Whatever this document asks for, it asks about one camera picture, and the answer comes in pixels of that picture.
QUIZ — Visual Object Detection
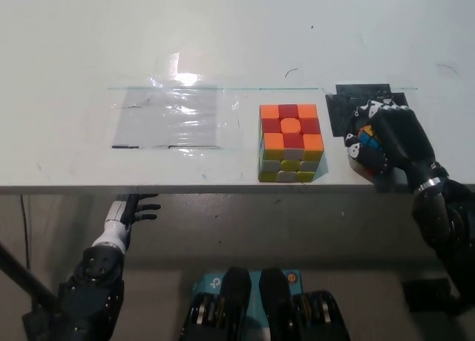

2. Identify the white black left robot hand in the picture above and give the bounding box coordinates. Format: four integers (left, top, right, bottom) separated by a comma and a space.
91, 192, 162, 250

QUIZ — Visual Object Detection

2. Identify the small brick-studded puzzle cube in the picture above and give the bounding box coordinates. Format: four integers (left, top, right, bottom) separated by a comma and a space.
351, 123, 387, 179

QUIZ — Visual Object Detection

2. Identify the big orange red puzzle cube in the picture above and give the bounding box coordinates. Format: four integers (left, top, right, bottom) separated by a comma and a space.
257, 103, 326, 184

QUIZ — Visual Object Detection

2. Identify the thin black cable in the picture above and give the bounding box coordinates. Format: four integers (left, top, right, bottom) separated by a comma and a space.
19, 194, 31, 270

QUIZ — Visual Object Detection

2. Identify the clear film over grey sheet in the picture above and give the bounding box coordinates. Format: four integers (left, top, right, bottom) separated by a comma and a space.
108, 73, 242, 152

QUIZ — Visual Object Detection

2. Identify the black tape patch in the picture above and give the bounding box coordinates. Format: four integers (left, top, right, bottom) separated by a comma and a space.
324, 82, 411, 138

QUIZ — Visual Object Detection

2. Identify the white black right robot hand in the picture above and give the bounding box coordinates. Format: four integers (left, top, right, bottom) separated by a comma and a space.
343, 99, 449, 194

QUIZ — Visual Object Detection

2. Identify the black diagonal pole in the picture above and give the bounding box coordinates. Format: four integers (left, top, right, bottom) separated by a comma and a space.
0, 240, 60, 312

